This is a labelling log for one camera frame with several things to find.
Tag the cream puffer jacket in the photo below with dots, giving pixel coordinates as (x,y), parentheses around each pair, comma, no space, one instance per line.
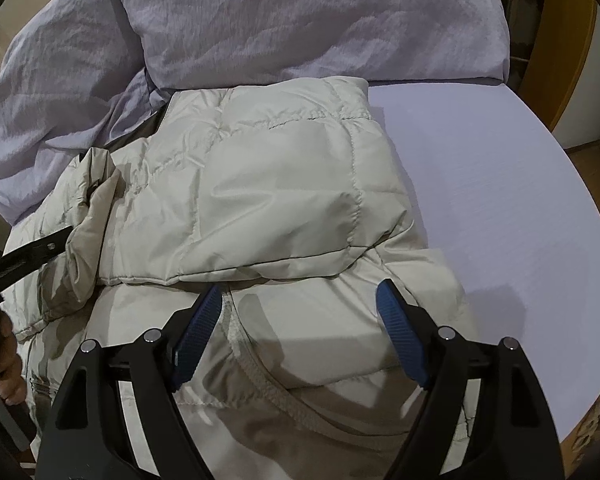
(260,185)

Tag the large lavender pillow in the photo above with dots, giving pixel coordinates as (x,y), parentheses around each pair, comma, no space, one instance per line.
(305,15)

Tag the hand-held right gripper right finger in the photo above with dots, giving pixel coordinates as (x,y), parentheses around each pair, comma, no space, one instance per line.
(401,341)

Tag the person's left hand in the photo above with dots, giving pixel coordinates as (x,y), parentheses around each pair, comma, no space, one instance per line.
(6,365)

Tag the crumpled lavender duvet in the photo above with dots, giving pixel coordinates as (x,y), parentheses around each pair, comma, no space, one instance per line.
(50,85)

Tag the wooden door frame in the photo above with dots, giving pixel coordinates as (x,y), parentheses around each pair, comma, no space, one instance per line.
(560,55)

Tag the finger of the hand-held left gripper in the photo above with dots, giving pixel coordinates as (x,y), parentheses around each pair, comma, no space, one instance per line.
(27,258)

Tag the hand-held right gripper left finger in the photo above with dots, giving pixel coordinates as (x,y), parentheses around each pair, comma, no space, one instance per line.
(199,331)

